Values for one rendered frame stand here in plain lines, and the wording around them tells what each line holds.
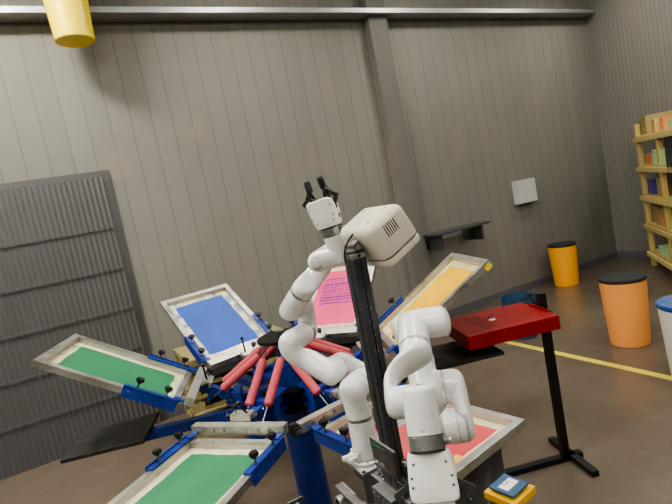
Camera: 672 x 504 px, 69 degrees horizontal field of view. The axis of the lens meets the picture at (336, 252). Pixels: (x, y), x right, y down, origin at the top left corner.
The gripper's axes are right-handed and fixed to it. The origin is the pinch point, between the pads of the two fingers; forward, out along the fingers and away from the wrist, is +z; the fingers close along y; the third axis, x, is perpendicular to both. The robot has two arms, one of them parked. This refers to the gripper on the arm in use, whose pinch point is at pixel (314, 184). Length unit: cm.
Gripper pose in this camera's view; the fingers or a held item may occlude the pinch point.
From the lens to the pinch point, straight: 166.1
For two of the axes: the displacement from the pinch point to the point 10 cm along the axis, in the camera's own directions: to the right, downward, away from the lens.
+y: -8.4, 2.4, 4.8
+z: -3.5, -9.2, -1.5
